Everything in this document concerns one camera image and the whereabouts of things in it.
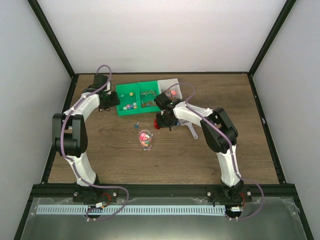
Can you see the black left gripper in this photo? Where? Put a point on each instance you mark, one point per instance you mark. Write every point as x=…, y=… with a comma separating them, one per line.
x=116, y=101

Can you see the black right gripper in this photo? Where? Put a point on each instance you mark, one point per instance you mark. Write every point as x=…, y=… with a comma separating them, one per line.
x=160, y=123

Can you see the red round lid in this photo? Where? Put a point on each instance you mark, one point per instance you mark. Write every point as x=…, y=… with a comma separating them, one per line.
x=156, y=126

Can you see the lilac slotted plastic scoop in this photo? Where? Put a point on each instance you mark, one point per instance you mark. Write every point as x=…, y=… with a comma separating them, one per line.
x=188, y=124

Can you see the green bin with star candies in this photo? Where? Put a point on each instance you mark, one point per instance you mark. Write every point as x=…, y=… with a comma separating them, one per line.
x=129, y=99

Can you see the green bin with square lollipops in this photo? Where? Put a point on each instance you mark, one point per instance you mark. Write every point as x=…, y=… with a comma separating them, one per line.
x=147, y=92

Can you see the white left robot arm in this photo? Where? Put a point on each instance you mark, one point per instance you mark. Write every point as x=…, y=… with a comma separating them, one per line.
x=69, y=133

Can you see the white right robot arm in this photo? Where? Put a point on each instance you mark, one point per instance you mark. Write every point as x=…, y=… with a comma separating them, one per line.
x=219, y=132

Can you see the white bin with swirl lollipops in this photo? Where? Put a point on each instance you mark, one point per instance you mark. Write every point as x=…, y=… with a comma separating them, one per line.
x=170, y=87

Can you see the clear plastic jar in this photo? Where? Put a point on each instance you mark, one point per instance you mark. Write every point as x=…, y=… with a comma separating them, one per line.
x=145, y=138

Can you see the black front mounting rail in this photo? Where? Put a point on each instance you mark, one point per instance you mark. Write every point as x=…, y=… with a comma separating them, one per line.
x=212, y=193

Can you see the black enclosure frame post left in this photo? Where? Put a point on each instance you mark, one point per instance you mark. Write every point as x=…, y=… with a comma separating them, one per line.
x=41, y=17

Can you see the black enclosure frame post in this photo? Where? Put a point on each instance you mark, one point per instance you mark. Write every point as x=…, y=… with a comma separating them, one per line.
x=41, y=17
x=276, y=27

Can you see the light blue slotted cable duct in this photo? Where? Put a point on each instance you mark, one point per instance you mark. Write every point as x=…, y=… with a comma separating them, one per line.
x=141, y=210

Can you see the black enclosure frame post right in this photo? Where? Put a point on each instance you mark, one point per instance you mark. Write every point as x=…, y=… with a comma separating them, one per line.
x=276, y=27

